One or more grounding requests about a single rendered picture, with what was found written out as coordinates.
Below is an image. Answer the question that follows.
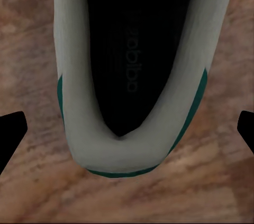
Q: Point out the gym shoe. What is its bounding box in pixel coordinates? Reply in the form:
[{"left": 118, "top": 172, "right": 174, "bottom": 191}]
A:
[{"left": 53, "top": 0, "right": 230, "bottom": 179}]

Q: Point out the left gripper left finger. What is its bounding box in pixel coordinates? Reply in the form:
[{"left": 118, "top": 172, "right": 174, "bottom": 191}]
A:
[{"left": 0, "top": 111, "right": 28, "bottom": 174}]

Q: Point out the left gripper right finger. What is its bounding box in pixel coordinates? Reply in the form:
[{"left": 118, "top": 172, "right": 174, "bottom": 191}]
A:
[{"left": 237, "top": 111, "right": 254, "bottom": 153}]

